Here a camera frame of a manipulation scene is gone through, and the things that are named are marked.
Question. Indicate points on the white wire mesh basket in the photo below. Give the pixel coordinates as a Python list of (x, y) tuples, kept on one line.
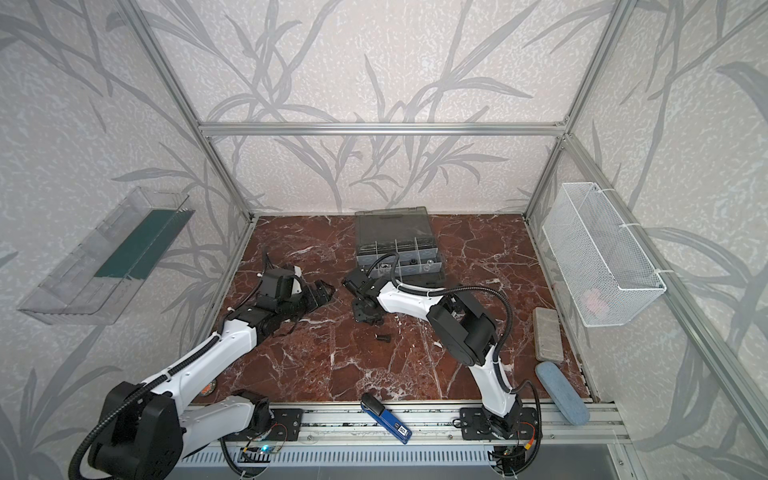
[(595, 248)]

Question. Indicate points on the grey compartment organizer box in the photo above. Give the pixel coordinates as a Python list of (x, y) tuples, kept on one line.
[(406, 232)]

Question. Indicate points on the pink object in basket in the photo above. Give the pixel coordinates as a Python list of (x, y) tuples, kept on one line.
[(594, 303)]

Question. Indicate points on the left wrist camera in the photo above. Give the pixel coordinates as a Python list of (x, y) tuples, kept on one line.
[(296, 282)]

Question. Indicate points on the grey sponge block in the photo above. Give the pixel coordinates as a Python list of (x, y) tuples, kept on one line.
[(547, 336)]

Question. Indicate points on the clear acrylic wall shelf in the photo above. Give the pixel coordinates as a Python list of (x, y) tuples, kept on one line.
[(94, 284)]

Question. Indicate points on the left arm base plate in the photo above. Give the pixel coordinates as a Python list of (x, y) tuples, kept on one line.
[(277, 425)]

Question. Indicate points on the aluminium front rail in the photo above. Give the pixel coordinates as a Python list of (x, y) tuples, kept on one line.
[(432, 423)]

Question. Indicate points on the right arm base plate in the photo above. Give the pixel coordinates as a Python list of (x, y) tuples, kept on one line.
[(520, 424)]

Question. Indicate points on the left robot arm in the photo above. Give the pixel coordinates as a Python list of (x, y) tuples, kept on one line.
[(146, 428)]

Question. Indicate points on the blue black utility knife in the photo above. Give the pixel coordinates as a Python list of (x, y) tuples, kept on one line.
[(385, 418)]

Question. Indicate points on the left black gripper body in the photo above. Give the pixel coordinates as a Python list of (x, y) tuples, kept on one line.
[(309, 294)]

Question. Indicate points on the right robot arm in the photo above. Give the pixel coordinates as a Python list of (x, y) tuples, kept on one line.
[(465, 328)]

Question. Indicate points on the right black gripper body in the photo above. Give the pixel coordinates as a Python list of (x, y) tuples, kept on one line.
[(365, 301)]

